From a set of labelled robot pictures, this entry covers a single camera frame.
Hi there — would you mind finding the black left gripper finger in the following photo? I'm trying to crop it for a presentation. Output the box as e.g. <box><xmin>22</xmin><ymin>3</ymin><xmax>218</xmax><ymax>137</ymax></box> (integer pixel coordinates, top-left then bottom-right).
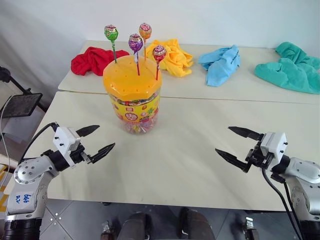
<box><xmin>75</xmin><ymin>124</ymin><xmax>101</xmax><ymax>138</ymax></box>
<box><xmin>88</xmin><ymin>142</ymin><xmax>116</xmax><ymax>165</ymax></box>

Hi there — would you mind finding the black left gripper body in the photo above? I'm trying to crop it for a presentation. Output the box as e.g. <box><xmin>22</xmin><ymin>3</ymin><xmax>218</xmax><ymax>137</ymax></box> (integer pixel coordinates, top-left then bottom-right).
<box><xmin>69</xmin><ymin>143</ymin><xmax>91</xmax><ymax>165</ymax></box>

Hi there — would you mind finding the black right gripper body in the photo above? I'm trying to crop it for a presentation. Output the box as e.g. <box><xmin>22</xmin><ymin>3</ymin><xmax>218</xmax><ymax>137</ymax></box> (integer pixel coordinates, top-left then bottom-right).
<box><xmin>244</xmin><ymin>141</ymin><xmax>274</xmax><ymax>172</ymax></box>

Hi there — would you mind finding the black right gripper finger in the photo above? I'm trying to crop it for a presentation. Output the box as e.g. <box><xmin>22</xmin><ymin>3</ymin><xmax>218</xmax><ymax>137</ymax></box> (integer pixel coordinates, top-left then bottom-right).
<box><xmin>214</xmin><ymin>148</ymin><xmax>252</xmax><ymax>174</ymax></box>
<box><xmin>227</xmin><ymin>126</ymin><xmax>265</xmax><ymax>142</ymax></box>

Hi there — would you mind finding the orange-lidded lollipop jar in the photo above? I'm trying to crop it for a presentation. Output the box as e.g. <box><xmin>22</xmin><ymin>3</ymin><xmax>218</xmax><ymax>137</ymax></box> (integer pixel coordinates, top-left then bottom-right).
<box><xmin>102</xmin><ymin>54</ymin><xmax>163</xmax><ymax>135</ymax></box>

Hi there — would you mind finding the purple wrapped lollipop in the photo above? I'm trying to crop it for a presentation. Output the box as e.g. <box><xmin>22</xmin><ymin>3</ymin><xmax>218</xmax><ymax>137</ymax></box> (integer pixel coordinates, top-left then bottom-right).
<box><xmin>128</xmin><ymin>33</ymin><xmax>144</xmax><ymax>76</ymax></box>

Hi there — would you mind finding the green wrapped lollipop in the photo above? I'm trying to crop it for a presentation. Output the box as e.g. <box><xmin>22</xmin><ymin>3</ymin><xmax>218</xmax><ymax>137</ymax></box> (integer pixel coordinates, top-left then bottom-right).
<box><xmin>104</xmin><ymin>24</ymin><xmax>119</xmax><ymax>64</ymax></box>

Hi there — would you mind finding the red wrapped lollipop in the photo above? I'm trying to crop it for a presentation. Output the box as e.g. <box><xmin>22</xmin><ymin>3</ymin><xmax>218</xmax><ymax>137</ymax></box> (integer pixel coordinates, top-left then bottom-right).
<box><xmin>152</xmin><ymin>44</ymin><xmax>167</xmax><ymax>81</ymax></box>

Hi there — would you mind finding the orange wrapped lollipop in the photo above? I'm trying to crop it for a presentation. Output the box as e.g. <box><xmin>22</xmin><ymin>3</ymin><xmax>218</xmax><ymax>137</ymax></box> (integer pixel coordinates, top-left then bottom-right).
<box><xmin>138</xmin><ymin>22</ymin><xmax>153</xmax><ymax>61</ymax></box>

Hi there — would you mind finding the red crumpled cloth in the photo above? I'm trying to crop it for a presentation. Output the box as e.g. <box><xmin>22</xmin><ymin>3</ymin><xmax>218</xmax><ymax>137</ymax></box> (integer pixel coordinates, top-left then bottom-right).
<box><xmin>70</xmin><ymin>46</ymin><xmax>130</xmax><ymax>76</ymax></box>

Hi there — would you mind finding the white far table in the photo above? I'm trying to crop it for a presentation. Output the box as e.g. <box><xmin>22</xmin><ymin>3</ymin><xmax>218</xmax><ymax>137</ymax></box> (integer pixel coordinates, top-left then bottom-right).
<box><xmin>57</xmin><ymin>39</ymin><xmax>320</xmax><ymax>105</ymax></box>

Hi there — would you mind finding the light blue crumpled cloth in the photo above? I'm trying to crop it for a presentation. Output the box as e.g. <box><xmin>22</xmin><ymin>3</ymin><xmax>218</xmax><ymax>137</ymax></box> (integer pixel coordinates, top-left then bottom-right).
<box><xmin>198</xmin><ymin>44</ymin><xmax>241</xmax><ymax>87</ymax></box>

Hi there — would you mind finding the black tablet on stand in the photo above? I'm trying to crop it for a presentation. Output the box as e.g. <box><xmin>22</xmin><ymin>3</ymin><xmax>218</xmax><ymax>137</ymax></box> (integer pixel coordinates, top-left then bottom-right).
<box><xmin>0</xmin><ymin>92</ymin><xmax>44</xmax><ymax>119</ymax></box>
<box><xmin>0</xmin><ymin>65</ymin><xmax>47</xmax><ymax>113</ymax></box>

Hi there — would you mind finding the teal crumpled cloth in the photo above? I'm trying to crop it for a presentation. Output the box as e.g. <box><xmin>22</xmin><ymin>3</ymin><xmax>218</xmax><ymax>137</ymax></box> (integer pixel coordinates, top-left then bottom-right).
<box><xmin>254</xmin><ymin>41</ymin><xmax>320</xmax><ymax>95</ymax></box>

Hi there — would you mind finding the yellow crumpled cloth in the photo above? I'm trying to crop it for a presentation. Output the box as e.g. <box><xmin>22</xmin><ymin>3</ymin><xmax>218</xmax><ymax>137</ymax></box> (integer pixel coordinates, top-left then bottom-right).
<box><xmin>145</xmin><ymin>38</ymin><xmax>195</xmax><ymax>78</ymax></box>

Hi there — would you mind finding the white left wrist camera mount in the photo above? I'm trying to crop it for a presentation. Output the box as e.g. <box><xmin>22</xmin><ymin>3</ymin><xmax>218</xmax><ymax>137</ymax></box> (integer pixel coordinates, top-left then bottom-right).
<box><xmin>52</xmin><ymin>126</ymin><xmax>81</xmax><ymax>168</ymax></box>

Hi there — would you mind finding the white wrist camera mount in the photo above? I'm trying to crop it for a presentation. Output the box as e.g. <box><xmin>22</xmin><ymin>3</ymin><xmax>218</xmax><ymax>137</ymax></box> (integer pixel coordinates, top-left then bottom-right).
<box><xmin>259</xmin><ymin>131</ymin><xmax>288</xmax><ymax>163</ymax></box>
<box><xmin>52</xmin><ymin>126</ymin><xmax>81</xmax><ymax>168</ymax></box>

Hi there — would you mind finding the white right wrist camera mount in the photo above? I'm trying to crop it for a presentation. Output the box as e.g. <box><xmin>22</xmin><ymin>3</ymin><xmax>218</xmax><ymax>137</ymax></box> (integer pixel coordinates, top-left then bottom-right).
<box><xmin>259</xmin><ymin>131</ymin><xmax>288</xmax><ymax>163</ymax></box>

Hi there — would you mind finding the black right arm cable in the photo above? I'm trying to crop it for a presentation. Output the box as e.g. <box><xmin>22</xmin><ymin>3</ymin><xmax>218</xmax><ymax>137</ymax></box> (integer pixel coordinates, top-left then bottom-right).
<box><xmin>261</xmin><ymin>167</ymin><xmax>305</xmax><ymax>240</ymax></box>

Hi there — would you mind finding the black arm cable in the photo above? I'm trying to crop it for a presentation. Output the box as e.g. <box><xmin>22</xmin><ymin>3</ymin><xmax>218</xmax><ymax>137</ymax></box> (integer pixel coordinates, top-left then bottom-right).
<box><xmin>261</xmin><ymin>167</ymin><xmax>305</xmax><ymax>240</ymax></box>
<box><xmin>17</xmin><ymin>122</ymin><xmax>60</xmax><ymax>166</ymax></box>

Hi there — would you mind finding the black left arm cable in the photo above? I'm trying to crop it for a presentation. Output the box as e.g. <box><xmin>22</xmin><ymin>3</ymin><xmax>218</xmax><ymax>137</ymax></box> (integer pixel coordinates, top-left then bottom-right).
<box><xmin>17</xmin><ymin>122</ymin><xmax>60</xmax><ymax>166</ymax></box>

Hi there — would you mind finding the black metal foot bracket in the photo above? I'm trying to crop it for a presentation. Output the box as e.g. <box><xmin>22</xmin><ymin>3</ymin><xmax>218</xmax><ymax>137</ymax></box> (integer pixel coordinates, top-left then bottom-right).
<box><xmin>241</xmin><ymin>216</ymin><xmax>261</xmax><ymax>240</ymax></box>

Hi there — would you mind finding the white cable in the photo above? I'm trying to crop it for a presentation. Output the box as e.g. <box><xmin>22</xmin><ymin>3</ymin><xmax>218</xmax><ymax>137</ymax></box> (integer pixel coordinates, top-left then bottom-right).
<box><xmin>0</xmin><ymin>95</ymin><xmax>16</xmax><ymax>176</ymax></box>

